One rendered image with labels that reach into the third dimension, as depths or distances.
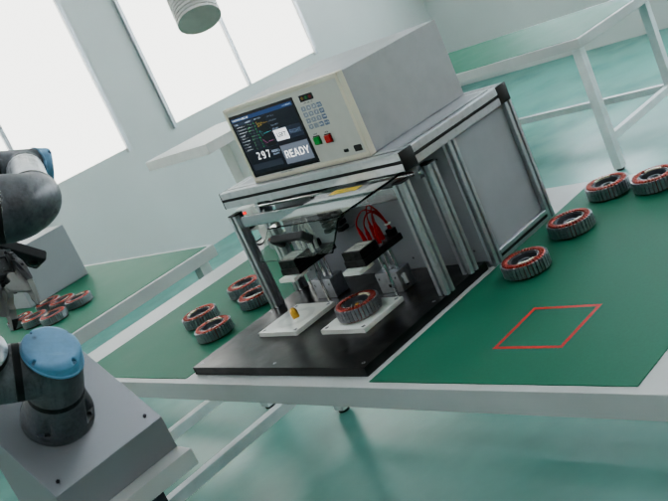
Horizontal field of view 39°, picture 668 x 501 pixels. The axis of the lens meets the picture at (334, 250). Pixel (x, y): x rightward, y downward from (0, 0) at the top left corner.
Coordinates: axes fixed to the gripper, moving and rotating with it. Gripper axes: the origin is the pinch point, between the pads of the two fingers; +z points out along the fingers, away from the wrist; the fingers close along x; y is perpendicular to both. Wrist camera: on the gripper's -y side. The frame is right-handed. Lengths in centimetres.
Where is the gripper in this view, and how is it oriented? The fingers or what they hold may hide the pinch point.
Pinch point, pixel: (28, 314)
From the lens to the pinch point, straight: 207.1
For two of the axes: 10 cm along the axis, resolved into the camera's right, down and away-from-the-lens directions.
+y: -6.4, 1.7, -7.5
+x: 6.1, -4.8, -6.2
